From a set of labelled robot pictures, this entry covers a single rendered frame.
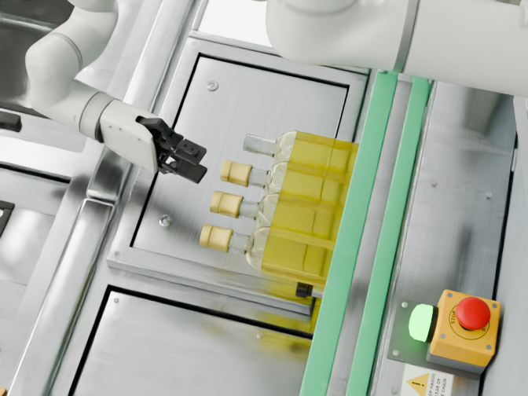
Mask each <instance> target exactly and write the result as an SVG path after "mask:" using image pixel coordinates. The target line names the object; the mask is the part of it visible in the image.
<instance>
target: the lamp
mask: <svg viewBox="0 0 528 396"><path fill-rule="evenodd" d="M437 321H438V307H436V306H428V305H424V304H421V305H419V306H416V308H415V309H414V311H413V312H412V315H411V318H410V322H409V331H410V335H411V336H412V337H413V338H414V339H418V340H421V341H424V342H425V343H431V342H432V339H433V337H434V334H435V329H436V324H437Z"/></svg>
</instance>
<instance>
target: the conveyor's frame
mask: <svg viewBox="0 0 528 396"><path fill-rule="evenodd" d="M513 99H514V96H513V95H509V94H505V93H498V92H493V91H488V90H481V89H477V88H473V87H469V86H461V85H457V84H452V83H448V82H440V81H436V80H435V83H434V90H433V94H432V98H431V105H430V109H429V113H428V117H427V125H426V129H425V133H424V137H423V144H422V149H421V153H420V160H419V164H418V168H417V172H416V180H415V184H414V188H413V192H412V199H411V203H410V207H409V214H408V218H407V222H406V227H405V234H404V238H403V242H402V246H401V254H400V258H399V262H398V269H397V273H396V277H395V282H394V288H393V292H392V296H391V301H390V308H389V312H388V316H387V323H386V328H385V332H384V336H383V343H382V347H381V351H380V356H379V363H378V367H377V371H376V378H375V382H374V386H373V390H372V396H478V392H479V382H480V378H479V380H475V379H469V378H466V377H462V376H456V375H453V374H449V373H446V372H440V371H437V370H434V369H429V368H424V367H420V366H417V365H411V364H408V363H405V362H401V361H395V360H391V359H388V358H387V350H388V346H389V342H390V337H391V330H392V326H393V322H394V315H395V310H396V306H397V302H398V297H400V298H403V299H409V300H413V301H417V302H420V303H426V304H430V305H433V306H437V305H438V302H439V300H440V298H441V296H442V293H443V292H444V291H445V290H450V291H454V292H460V293H464V294H467V295H473V296H477V297H480V298H484V299H490V300H492V296H493V286H494V280H495V274H496V268H497V259H498V253H499V247H500V242H501V231H502V225H503V221H504V210H505V204H506V199H507V193H508V183H509V178H511V177H512V175H513V174H514V172H515V162H516V156H517V151H518V149H517V148H514V144H515V135H516V129H517V127H516V121H515V109H514V103H513Z"/></svg>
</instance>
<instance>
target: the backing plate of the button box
mask: <svg viewBox="0 0 528 396"><path fill-rule="evenodd" d="M421 304H424V305H428V306H433V305H430V304H426V303H422V302H417V301H413V300H409V299H403V298H400V297H398V302H397V306H396V310H395V315H394V322H393V326H392V330H391V334H390V342H389V346H388V350H387V358H388V359H391V360H395V361H401V362H405V363H408V364H411V365H417V366H420V367H424V368H427V369H434V370H437V371H440V372H446V373H449V374H453V375H456V376H462V377H466V378H469V379H473V380H479V378H480V374H477V373H473V372H467V371H464V370H460V369H457V368H451V367H448V366H444V365H438V364H435V363H431V362H428V361H427V360H426V356H427V348H428V343H425V342H424V341H421V340H418V339H414V338H413V337H412V336H411V335H410V331H409V322H410V318H411V315H412V312H413V311H414V309H415V308H416V306H419V305H421Z"/></svg>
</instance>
